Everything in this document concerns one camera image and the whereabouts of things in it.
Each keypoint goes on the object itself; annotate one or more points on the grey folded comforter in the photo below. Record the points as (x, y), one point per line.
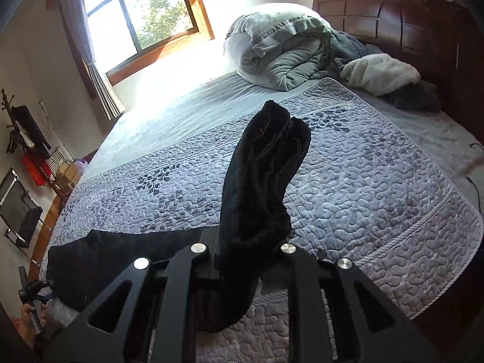
(282, 45)

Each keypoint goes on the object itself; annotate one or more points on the black pants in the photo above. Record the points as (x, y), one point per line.
(254, 222)

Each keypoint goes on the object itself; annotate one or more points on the cardboard boxes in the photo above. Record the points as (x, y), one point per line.
(67, 177)

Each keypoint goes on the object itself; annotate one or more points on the wooden coat rack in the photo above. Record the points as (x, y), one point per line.
(26, 134)

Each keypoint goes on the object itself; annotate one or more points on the striped curtain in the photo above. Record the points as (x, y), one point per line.
(75, 16)

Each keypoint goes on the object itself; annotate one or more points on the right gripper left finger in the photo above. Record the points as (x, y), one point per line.
(147, 314)

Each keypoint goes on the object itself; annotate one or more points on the lavender quilted bedspread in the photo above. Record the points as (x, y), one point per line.
(364, 191)

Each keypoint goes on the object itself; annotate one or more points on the person's hand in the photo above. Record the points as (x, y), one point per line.
(26, 327)

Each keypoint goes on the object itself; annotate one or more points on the red bag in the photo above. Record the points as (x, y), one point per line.
(37, 168)

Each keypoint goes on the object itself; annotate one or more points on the white fleece blanket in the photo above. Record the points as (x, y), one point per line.
(379, 74)

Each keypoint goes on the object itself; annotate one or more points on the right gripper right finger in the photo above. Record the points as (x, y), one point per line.
(336, 314)

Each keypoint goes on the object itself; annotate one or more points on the grey bed sheet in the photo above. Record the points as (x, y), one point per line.
(143, 131)

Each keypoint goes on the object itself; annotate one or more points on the black metal chair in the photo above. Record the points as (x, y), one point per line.
(20, 213)

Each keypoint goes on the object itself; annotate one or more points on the large wooden frame window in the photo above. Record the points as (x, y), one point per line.
(130, 35)

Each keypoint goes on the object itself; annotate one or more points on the dark wooden headboard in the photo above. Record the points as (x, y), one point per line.
(440, 39)

